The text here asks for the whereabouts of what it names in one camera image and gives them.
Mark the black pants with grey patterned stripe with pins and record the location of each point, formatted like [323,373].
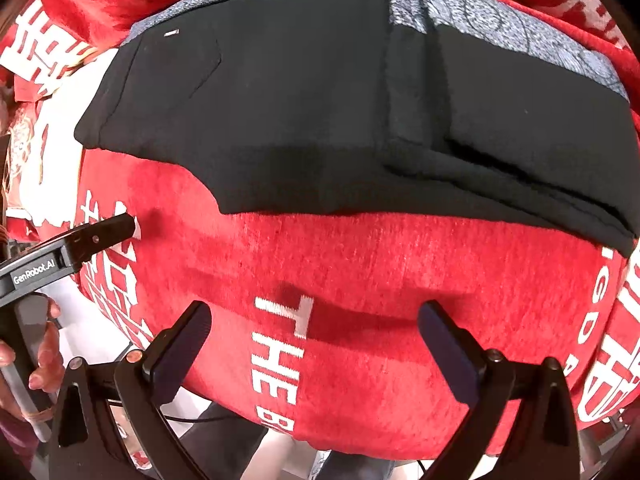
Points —
[320,110]

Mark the person's left hand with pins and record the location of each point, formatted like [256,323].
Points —
[42,360]

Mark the red blanket with white print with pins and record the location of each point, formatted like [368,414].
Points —
[360,310]

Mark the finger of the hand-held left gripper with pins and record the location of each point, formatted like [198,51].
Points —
[105,235]

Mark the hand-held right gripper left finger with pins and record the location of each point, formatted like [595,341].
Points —
[182,345]

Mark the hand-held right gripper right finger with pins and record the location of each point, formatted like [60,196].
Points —
[447,350]

